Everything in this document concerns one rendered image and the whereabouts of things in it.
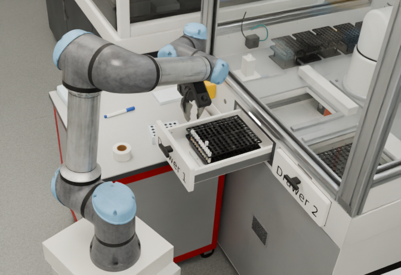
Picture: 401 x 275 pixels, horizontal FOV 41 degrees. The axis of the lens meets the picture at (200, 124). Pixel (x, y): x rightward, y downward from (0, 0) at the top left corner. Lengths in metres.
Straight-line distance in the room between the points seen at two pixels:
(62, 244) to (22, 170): 1.57
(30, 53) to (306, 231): 2.90
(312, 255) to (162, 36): 1.27
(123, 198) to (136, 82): 0.36
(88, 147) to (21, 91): 2.42
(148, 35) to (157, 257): 1.25
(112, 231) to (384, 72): 0.82
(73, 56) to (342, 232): 0.97
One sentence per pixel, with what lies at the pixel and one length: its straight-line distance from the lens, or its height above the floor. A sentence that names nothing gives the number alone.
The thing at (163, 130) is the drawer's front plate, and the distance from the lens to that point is 1.91.
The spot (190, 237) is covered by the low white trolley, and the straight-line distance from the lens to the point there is 2.47.
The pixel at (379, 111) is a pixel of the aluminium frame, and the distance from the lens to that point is 1.46.
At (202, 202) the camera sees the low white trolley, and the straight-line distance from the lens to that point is 2.34.
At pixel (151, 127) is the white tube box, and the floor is 0.80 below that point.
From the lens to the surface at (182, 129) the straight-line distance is 2.01.
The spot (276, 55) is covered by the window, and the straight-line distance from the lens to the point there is 1.81.
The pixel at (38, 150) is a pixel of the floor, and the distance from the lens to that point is 3.33.
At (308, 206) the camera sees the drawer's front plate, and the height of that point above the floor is 0.85.
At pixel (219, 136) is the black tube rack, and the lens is 1.95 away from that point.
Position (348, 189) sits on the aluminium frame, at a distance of 1.65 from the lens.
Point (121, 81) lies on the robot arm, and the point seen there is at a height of 1.42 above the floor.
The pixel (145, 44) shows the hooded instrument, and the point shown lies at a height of 0.85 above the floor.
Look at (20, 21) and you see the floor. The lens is 4.79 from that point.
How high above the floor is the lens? 2.11
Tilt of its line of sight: 37 degrees down
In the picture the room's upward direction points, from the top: 4 degrees clockwise
